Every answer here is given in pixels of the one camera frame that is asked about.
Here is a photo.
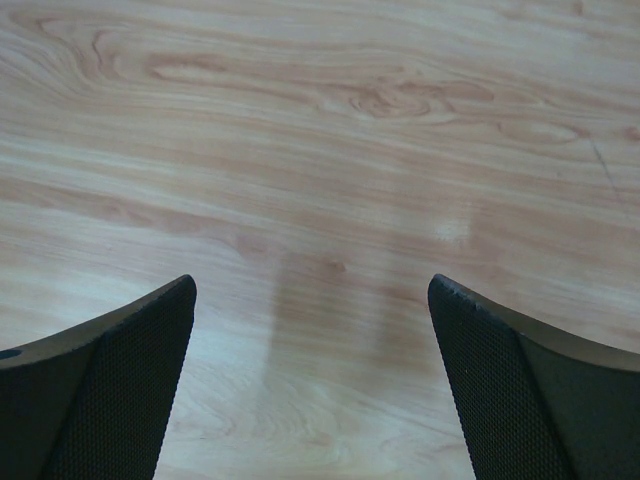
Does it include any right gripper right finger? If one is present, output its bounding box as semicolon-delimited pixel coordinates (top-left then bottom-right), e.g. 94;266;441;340
428;275;639;479

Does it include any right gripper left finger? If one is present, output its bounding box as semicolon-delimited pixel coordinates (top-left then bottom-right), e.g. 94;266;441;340
1;275;197;479

